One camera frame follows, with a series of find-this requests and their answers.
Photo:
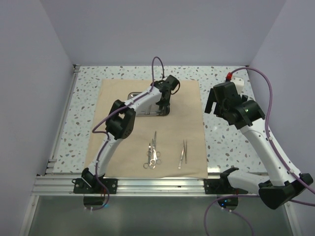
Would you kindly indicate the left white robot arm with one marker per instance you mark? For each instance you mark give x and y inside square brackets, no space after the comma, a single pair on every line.
[119,124]

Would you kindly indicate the small steel scissors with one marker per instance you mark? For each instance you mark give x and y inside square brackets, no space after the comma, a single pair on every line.
[148,161]

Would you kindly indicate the beige surgical drape cloth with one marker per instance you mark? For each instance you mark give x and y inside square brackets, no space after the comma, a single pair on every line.
[184,122]

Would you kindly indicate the aluminium mounting rail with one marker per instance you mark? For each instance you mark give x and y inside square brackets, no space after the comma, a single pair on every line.
[61,185]

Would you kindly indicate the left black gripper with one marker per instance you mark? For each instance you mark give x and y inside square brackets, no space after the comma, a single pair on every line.
[164,103]

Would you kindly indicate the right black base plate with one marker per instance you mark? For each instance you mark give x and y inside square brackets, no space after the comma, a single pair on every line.
[221,186]

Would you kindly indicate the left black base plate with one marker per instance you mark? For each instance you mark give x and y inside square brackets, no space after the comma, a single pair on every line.
[81,187]

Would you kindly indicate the steel hemostat forceps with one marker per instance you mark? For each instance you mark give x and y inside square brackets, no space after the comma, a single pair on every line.
[155,141]

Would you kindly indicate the steel scalpel handle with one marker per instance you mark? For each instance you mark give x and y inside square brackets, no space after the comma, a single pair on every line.
[147,111]

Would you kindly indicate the stainless steel instrument tray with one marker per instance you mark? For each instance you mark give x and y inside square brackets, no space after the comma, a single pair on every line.
[153,113]

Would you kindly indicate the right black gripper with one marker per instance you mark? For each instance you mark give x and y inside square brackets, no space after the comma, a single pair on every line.
[211,99]

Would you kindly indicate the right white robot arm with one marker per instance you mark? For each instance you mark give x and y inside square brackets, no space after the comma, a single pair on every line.
[284,180]

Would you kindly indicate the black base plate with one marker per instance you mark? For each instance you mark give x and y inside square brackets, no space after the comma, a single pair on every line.
[81,187]
[221,186]

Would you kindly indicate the fine steel tweezers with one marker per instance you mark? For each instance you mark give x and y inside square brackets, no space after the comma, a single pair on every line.
[186,143]

